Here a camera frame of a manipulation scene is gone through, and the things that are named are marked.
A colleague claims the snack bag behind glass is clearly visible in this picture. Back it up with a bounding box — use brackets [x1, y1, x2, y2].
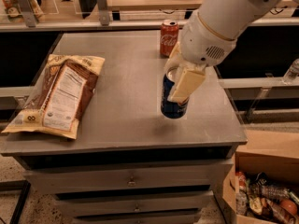
[0, 0, 44, 23]

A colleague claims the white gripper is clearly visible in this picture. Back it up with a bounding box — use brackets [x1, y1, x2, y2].
[164, 10, 236, 103]

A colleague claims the brown chip bag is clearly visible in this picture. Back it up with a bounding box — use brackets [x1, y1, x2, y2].
[3, 54, 105, 139]

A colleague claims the grey drawer cabinet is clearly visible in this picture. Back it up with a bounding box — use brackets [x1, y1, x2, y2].
[1, 31, 246, 224]

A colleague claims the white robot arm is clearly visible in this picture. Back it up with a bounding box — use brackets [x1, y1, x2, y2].
[165, 0, 299, 104]

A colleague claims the metal glass-panel rail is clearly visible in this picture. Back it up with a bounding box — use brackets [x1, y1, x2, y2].
[0, 0, 296, 31]

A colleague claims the blue pepsi can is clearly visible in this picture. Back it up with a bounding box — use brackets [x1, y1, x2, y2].
[161, 68, 189, 119]

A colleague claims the red coca-cola can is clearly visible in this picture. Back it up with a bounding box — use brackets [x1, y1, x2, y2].
[160, 20, 179, 57]

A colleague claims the cardboard box of snacks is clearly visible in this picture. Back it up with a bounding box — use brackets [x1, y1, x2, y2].
[223, 130, 299, 224]

